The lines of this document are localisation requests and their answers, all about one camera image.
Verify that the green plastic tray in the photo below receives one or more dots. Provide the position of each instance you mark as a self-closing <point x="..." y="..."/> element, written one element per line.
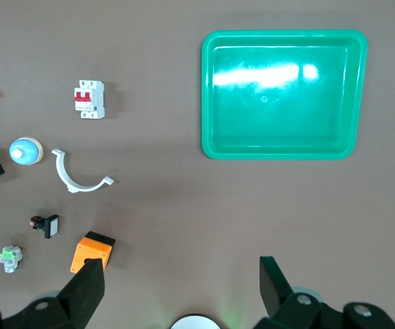
<point x="283" y="113"/>

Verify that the small white curved clamp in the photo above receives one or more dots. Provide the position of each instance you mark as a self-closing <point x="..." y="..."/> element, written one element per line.
<point x="62" y="174"/>

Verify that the black square pushbutton switch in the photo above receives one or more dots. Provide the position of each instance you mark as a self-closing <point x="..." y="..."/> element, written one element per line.
<point x="48" y="227"/>

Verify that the brown table mat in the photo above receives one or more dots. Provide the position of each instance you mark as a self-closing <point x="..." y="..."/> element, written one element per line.
<point x="170" y="103"/>

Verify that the blue dome buzzer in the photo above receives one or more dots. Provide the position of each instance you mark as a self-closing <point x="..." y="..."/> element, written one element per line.
<point x="26" y="152"/>

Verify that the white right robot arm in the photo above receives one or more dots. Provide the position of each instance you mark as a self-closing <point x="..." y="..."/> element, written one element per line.
<point x="195" y="323"/>

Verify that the grey selector switch green face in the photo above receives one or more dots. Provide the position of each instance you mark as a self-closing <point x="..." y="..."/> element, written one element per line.
<point x="10" y="257"/>

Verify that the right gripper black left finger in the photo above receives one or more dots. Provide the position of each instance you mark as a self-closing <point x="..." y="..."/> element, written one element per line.
<point x="81" y="294"/>

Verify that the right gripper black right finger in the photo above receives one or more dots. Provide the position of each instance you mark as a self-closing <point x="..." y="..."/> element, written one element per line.
<point x="279" y="301"/>

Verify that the grey circuit breaker red switch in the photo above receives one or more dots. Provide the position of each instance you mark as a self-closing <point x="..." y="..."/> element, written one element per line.
<point x="93" y="101"/>

